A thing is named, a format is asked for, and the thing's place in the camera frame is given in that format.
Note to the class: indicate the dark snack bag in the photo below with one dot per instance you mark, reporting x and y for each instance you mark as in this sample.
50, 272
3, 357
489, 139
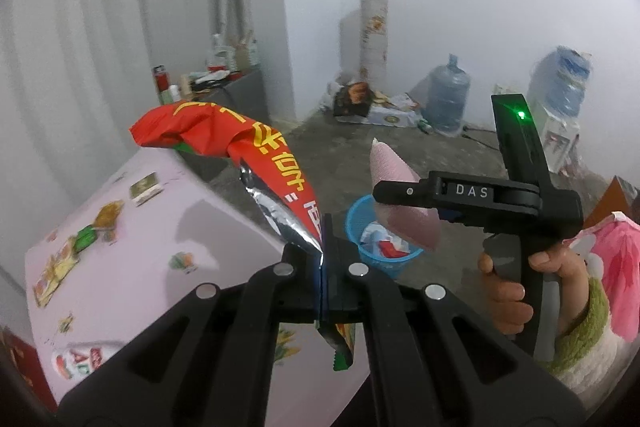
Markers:
352, 99

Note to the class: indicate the red crumpled wrapper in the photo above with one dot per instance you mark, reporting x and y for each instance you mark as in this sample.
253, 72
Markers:
392, 249

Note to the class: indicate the white patterned paper roll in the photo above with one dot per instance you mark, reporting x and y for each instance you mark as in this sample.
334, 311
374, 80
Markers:
374, 37

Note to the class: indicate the small green packet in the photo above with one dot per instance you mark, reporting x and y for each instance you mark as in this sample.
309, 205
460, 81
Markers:
146, 189

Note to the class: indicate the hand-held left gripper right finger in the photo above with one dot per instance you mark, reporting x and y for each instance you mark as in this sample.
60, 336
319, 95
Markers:
345, 287

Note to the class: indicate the blue water jug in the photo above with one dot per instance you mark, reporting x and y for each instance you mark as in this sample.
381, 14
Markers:
562, 82
447, 97

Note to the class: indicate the pink cloth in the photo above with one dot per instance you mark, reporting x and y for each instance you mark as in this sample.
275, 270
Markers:
400, 227

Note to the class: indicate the clear plastic bottle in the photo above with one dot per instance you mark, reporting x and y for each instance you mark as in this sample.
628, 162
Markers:
220, 54

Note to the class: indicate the red green white packet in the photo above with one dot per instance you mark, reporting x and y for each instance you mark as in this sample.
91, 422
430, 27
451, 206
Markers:
85, 359

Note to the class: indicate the dark red box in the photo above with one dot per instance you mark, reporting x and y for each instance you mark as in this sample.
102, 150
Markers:
25, 367

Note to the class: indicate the flat white box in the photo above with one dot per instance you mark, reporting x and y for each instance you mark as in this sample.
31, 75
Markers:
395, 114

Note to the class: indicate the blue plastic wastebasket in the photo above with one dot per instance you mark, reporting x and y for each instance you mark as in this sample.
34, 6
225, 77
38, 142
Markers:
360, 227

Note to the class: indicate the tan bottle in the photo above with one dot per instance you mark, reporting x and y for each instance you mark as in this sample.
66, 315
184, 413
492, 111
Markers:
247, 52

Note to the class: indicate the red snack wrapper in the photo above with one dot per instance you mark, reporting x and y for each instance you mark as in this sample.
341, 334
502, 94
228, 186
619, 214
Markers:
270, 147

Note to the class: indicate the pink patterned clothing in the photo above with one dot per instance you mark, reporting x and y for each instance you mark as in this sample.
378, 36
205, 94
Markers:
620, 267

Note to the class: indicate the person's right hand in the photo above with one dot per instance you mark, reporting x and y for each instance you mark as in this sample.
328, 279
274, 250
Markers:
507, 302

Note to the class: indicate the green crumpled wrapper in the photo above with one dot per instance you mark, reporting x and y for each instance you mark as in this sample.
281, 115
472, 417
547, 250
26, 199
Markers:
86, 238

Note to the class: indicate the yellow crumpled wrapper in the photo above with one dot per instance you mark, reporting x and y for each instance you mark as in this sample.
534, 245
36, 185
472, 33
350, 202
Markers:
110, 216

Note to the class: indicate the small white bottle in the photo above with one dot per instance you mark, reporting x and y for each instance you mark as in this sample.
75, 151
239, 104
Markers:
175, 94

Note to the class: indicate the orange cardboard box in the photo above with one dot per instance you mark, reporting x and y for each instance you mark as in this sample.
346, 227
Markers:
617, 197

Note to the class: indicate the person's right forearm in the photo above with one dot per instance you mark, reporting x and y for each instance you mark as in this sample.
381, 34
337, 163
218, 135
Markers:
585, 349

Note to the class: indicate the white plastic bag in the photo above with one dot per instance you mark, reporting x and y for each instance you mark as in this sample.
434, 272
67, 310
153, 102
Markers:
210, 79

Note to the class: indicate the yellow airplane sticker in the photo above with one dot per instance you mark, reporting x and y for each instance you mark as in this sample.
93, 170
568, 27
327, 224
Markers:
287, 344

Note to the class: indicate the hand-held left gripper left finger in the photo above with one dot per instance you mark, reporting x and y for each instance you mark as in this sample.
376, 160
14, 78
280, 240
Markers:
300, 279

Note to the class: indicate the white water dispenser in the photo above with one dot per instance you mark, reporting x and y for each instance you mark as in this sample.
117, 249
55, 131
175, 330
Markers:
560, 142

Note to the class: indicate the red can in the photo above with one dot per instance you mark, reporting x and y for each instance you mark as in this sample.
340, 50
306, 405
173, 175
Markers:
160, 79

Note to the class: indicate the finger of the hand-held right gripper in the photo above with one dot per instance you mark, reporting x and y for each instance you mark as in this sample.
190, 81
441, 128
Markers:
400, 193

